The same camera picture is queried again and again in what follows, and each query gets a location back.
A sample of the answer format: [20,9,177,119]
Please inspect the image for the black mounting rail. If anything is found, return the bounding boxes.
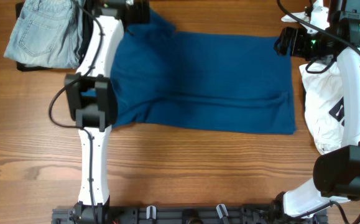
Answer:
[51,203,328,224]

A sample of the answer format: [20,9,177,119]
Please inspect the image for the white printed t-shirt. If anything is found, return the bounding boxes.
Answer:
[280,11,354,156]

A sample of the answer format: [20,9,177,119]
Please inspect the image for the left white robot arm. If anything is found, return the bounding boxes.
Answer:
[52,1,150,223]

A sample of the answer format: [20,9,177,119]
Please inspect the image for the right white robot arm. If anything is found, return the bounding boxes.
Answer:
[267,1,360,223]

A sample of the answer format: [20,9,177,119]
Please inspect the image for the folded light blue jeans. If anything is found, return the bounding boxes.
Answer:
[3,0,87,70]

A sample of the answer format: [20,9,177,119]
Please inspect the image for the folded black garment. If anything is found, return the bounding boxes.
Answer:
[14,0,95,72]

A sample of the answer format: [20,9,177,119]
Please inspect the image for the blue t-shirt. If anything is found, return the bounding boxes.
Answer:
[110,12,296,134]

